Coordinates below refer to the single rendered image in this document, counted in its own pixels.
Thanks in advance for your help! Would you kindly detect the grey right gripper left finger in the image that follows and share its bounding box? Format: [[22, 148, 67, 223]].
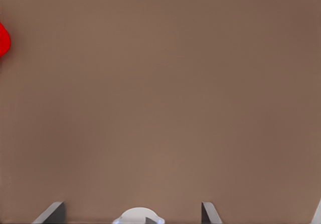
[[32, 201, 66, 224]]

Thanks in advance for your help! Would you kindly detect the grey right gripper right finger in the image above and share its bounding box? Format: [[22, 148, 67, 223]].
[[201, 201, 223, 224]]

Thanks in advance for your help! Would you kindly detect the red cup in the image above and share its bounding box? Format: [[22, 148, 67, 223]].
[[0, 22, 12, 58]]

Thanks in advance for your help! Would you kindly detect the silver frame post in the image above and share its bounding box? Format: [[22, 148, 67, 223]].
[[310, 198, 321, 224]]

